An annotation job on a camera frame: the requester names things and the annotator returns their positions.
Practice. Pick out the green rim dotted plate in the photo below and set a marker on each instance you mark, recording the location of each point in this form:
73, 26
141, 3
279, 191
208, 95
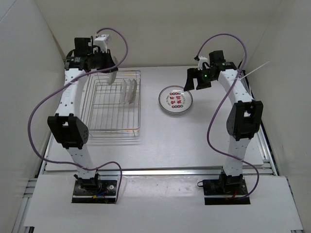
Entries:
174, 100

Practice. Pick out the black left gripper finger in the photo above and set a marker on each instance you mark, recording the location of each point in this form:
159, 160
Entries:
110, 69
109, 59

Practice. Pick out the clear glass plate front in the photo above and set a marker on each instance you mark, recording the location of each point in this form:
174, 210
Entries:
112, 76

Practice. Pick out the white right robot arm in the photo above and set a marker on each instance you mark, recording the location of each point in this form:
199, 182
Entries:
244, 118

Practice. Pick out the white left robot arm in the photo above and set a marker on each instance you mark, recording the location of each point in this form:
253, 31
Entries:
67, 128

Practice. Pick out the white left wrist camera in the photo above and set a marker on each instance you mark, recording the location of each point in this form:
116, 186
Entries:
101, 41

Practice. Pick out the clear glass plate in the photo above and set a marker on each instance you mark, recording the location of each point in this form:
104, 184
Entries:
112, 76
132, 94
123, 92

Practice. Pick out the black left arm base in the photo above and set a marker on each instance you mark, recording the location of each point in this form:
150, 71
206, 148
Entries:
105, 193

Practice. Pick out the silver wire dish rack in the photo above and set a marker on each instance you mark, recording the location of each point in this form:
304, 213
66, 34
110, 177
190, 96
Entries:
101, 110

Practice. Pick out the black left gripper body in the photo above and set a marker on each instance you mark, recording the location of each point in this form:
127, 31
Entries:
99, 60

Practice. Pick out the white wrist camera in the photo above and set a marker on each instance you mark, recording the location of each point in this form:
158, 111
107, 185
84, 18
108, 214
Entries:
202, 62
101, 41

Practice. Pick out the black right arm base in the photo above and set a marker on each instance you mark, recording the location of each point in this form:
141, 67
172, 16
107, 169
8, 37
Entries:
226, 190

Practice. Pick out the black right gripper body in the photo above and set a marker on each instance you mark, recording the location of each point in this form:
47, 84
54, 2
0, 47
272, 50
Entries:
205, 81

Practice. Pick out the clear glass plate back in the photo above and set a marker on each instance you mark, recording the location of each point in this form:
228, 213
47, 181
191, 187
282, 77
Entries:
132, 94

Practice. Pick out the white cable tie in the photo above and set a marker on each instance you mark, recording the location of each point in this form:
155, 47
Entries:
245, 75

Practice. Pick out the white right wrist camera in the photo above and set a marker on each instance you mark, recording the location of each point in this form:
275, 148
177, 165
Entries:
202, 62

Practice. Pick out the aluminium mounting rail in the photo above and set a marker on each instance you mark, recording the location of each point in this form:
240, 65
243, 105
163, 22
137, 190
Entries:
146, 172

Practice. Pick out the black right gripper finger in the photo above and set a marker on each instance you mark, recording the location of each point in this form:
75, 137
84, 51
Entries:
189, 84
193, 73

